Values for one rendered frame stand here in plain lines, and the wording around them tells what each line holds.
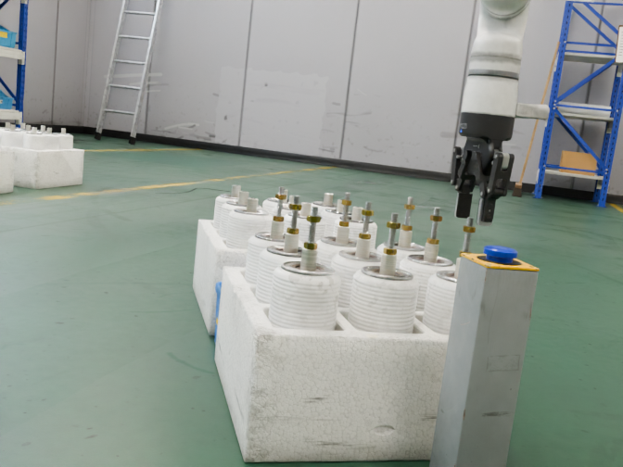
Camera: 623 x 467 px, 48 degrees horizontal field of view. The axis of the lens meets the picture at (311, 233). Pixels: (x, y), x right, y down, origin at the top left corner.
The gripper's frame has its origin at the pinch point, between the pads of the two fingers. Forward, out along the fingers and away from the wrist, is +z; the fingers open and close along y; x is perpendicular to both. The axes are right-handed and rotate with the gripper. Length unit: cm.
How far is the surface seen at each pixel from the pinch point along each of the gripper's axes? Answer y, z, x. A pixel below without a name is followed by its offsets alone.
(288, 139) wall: -671, 14, 124
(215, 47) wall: -722, -79, 42
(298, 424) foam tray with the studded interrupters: 6.7, 29.4, -24.8
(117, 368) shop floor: -27, 35, -48
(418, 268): -9.2, 10.6, -3.2
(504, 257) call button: 18.4, 2.8, -5.1
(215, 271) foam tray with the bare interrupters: -46, 21, -30
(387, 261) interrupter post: 0.1, 7.9, -12.5
